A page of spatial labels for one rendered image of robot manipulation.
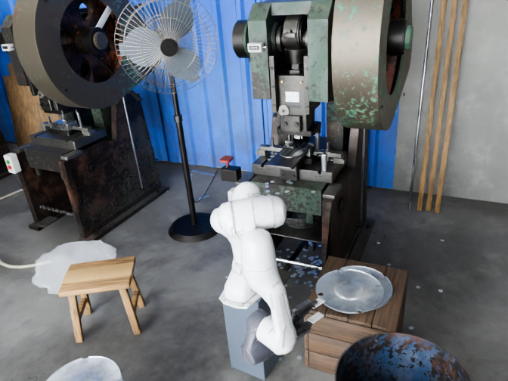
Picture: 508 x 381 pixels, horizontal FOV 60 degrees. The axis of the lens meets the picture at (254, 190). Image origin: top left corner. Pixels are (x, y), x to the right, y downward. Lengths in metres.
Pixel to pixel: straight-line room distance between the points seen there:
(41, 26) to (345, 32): 1.67
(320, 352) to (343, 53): 1.27
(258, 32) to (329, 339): 1.42
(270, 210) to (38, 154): 2.30
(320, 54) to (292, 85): 0.23
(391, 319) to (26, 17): 2.35
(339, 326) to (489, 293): 1.06
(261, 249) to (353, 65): 0.83
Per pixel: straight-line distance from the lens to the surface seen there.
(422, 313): 2.50
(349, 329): 1.93
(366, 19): 1.76
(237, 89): 3.75
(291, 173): 2.27
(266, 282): 1.36
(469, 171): 3.55
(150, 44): 2.68
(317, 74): 2.12
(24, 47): 2.80
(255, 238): 1.31
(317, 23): 2.08
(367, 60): 1.76
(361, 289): 2.00
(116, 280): 2.30
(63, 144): 3.28
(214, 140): 4.02
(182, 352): 2.31
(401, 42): 2.07
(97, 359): 1.92
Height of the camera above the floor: 1.64
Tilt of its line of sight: 27 degrees down
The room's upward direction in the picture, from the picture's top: 5 degrees counter-clockwise
